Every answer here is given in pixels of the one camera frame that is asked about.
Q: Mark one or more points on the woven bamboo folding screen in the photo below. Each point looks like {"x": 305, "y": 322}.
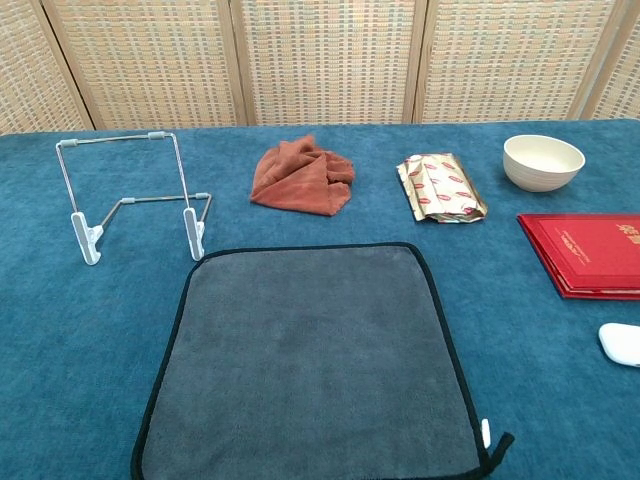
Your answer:
{"x": 325, "y": 60}

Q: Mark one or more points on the gold foil packet red print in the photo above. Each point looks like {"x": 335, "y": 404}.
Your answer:
{"x": 440, "y": 190}

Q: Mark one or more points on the red certificate booklet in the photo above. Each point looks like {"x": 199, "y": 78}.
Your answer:
{"x": 590, "y": 255}

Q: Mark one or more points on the grey microfibre cloth black-edged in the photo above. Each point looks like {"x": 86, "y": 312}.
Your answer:
{"x": 320, "y": 360}

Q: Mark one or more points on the white earbuds case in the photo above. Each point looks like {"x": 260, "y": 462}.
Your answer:
{"x": 622, "y": 345}

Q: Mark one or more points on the crumpled orange-brown cloth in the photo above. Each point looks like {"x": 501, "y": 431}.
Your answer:
{"x": 300, "y": 185}

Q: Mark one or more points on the blue carpet table mat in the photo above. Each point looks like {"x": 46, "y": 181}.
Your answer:
{"x": 75, "y": 350}

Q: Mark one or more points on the cream ribbed bowl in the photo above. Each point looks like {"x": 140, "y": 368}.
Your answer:
{"x": 542, "y": 175}

